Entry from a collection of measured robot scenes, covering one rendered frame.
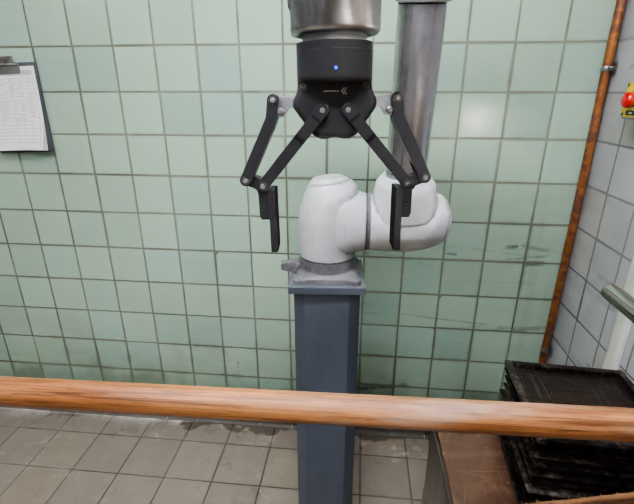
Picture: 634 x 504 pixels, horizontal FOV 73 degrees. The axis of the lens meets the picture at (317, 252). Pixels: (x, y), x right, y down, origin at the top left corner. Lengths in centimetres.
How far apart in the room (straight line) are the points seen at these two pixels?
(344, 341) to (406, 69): 70
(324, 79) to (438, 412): 33
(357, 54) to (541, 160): 135
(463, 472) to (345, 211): 72
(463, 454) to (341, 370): 39
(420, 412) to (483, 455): 90
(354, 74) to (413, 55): 58
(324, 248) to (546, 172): 94
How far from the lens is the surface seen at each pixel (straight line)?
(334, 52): 43
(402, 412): 43
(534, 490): 115
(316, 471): 152
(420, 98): 102
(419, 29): 100
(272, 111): 45
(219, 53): 167
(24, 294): 234
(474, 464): 129
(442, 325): 186
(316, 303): 115
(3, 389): 55
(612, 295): 85
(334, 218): 108
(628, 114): 148
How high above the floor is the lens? 148
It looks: 21 degrees down
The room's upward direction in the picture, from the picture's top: straight up
